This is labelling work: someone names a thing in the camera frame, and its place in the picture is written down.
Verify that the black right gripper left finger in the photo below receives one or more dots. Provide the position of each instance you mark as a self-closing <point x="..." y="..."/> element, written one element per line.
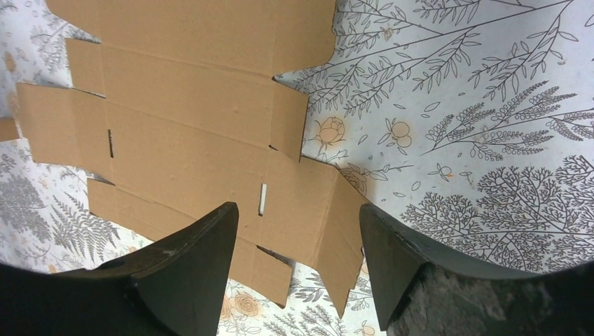
<point x="173" y="286"/>

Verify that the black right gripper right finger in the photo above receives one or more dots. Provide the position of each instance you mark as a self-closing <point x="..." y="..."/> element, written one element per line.
<point x="421" y="285"/>

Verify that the brown cardboard box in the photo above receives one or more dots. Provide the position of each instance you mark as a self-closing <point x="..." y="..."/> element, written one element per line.
<point x="176" y="111"/>

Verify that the floral patterned table mat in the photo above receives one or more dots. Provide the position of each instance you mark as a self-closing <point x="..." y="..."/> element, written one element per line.
<point x="469" y="122"/>

